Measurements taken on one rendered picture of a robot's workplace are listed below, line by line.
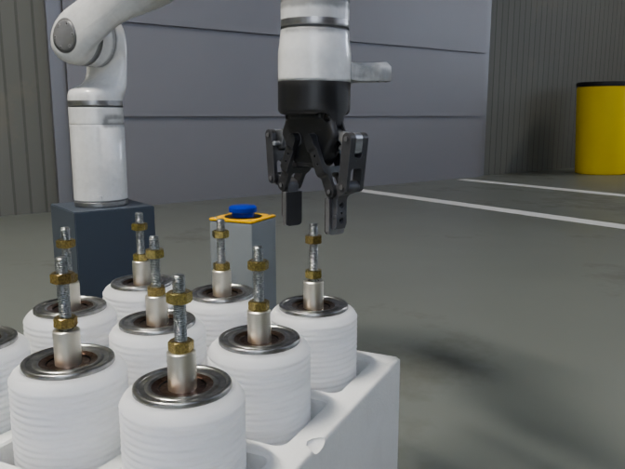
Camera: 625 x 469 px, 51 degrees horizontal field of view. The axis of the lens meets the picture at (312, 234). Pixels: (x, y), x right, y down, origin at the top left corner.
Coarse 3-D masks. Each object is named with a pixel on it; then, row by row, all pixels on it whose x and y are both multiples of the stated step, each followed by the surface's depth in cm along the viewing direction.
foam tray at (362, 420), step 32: (352, 384) 68; (384, 384) 71; (320, 416) 61; (352, 416) 63; (384, 416) 72; (0, 448) 56; (256, 448) 55; (288, 448) 55; (320, 448) 56; (352, 448) 63; (384, 448) 73
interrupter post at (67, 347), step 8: (56, 328) 55; (56, 336) 54; (64, 336) 54; (72, 336) 54; (80, 336) 55; (56, 344) 54; (64, 344) 54; (72, 344) 54; (80, 344) 55; (56, 352) 54; (64, 352) 54; (72, 352) 54; (80, 352) 55; (56, 360) 54; (64, 360) 54; (72, 360) 54; (80, 360) 55
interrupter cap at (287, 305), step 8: (296, 296) 74; (328, 296) 74; (280, 304) 71; (288, 304) 71; (296, 304) 71; (328, 304) 72; (336, 304) 71; (344, 304) 71; (288, 312) 68; (296, 312) 68; (304, 312) 68; (312, 312) 68; (320, 312) 68; (328, 312) 68; (336, 312) 68
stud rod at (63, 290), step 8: (64, 256) 54; (56, 264) 53; (64, 264) 53; (56, 272) 53; (64, 272) 53; (64, 288) 54; (64, 296) 54; (64, 304) 54; (64, 312) 54; (72, 328) 55
